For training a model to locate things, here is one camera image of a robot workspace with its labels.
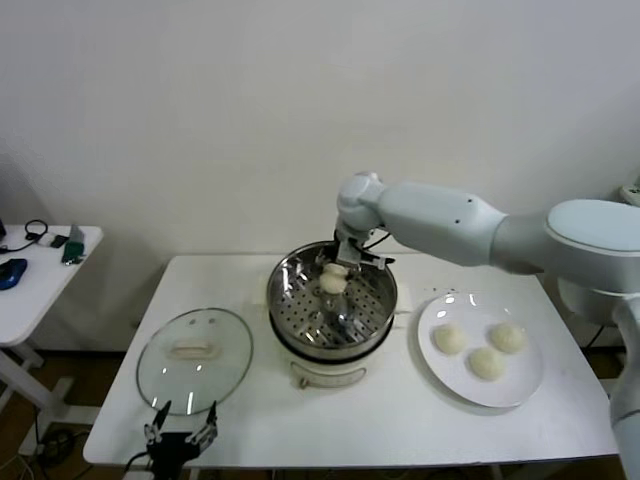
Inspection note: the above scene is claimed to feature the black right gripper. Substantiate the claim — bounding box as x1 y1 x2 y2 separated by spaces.
315 227 396 271

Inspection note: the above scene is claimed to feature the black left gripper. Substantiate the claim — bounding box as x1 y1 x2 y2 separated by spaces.
143 399 220 480

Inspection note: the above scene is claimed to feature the white steamed baozi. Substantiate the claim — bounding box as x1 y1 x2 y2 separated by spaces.
467 347 508 382
432 323 469 357
488 322 529 354
318 263 349 296

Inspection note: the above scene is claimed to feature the glass lid with cream handle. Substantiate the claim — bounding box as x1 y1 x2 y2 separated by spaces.
136 307 255 417

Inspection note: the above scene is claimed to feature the steel perforated steamer basket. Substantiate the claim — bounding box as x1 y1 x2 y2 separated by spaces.
265 241 400 362

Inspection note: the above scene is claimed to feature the steel steamer pot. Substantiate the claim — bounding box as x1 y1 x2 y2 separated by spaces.
252 275 414 391

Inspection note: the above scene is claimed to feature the white side table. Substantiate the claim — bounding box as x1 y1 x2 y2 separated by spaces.
0 224 104 441

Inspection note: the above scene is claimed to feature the white round plate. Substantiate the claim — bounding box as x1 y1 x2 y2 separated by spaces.
415 293 545 409

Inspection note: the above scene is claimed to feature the green circuit board module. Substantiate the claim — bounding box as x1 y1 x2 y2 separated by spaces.
61 222 86 265

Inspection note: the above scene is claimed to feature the blue computer mouse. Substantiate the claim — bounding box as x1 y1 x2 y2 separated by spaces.
0 258 29 291

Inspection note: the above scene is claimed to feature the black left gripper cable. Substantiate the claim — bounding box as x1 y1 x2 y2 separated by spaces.
123 449 151 474

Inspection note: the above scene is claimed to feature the black floor cable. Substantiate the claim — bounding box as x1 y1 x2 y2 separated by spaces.
19 399 94 459

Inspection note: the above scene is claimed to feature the black looped cable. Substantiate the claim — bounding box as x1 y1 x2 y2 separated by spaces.
0 219 50 254

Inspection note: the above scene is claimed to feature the black power cable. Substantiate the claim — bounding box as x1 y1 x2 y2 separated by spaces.
584 319 609 349

